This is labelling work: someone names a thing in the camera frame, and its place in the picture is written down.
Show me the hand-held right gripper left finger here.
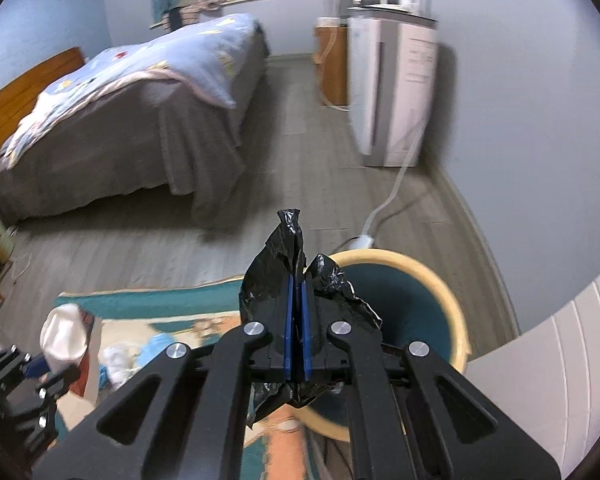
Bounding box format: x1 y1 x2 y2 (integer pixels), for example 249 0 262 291
30 272 297 480

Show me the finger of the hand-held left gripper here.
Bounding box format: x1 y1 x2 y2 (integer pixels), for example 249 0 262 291
10 366 81 461
0 345 48 386

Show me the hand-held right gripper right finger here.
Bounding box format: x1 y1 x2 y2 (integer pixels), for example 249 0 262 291
301 274 563 480

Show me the white tissue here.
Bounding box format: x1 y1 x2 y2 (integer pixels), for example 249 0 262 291
40 304 94 362

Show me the black plastic bag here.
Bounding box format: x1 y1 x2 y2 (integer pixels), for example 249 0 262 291
239 208 383 428

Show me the yellow rimmed teal bin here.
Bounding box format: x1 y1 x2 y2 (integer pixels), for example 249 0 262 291
300 248 470 443

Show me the printed horse mat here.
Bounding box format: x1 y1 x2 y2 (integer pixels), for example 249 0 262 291
55 275 351 480

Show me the blue face mask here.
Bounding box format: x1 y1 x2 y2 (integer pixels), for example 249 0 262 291
135 332 178 368

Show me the bed with grey bedspread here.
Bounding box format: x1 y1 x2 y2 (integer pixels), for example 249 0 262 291
0 12 272 223

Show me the white panelled furniture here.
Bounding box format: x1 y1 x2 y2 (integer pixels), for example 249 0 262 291
464 265 600 480

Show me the white cabinet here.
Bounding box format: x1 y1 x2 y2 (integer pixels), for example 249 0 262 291
346 6 439 168

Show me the small wooden cabinet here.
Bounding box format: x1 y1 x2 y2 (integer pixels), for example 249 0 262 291
314 24 351 106

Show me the wooden headboard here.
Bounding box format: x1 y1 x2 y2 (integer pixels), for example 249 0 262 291
0 47 87 181

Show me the light blue printed blanket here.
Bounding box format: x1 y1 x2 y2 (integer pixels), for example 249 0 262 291
0 12 261 171

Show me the pile of clothes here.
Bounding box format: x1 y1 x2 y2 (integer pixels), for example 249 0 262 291
166 0 233 27

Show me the white power cable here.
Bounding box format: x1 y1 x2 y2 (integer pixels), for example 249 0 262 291
362 120 427 241

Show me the translucent hose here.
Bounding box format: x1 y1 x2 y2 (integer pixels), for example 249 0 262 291
319 24 353 111

